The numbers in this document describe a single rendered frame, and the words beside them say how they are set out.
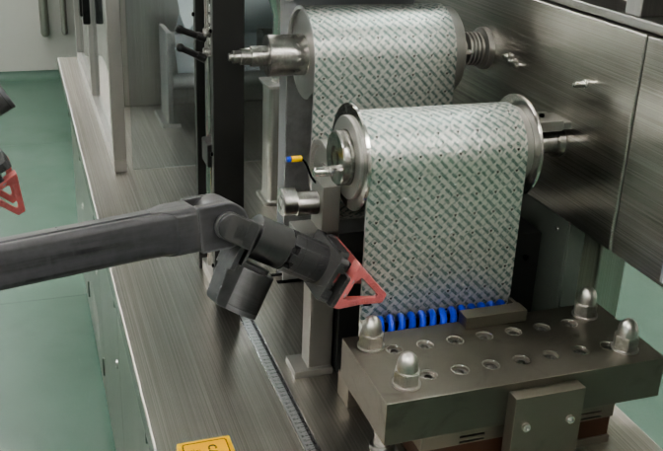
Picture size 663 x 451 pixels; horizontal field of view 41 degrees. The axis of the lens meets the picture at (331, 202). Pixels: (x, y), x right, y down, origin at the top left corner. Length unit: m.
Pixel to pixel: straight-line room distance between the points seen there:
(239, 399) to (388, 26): 0.60
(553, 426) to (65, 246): 0.64
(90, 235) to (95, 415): 1.86
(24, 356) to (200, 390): 1.93
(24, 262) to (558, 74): 0.78
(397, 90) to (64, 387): 1.90
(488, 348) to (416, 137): 0.30
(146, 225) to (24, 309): 2.47
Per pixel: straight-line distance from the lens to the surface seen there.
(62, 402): 2.98
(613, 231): 1.28
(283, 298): 1.59
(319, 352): 1.36
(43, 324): 3.41
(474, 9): 1.59
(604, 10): 1.28
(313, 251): 1.16
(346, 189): 1.23
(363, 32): 1.39
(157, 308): 1.56
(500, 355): 1.22
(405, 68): 1.41
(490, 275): 1.32
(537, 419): 1.19
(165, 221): 1.08
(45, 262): 1.06
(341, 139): 1.19
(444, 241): 1.26
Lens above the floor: 1.65
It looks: 22 degrees down
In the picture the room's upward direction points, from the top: 2 degrees clockwise
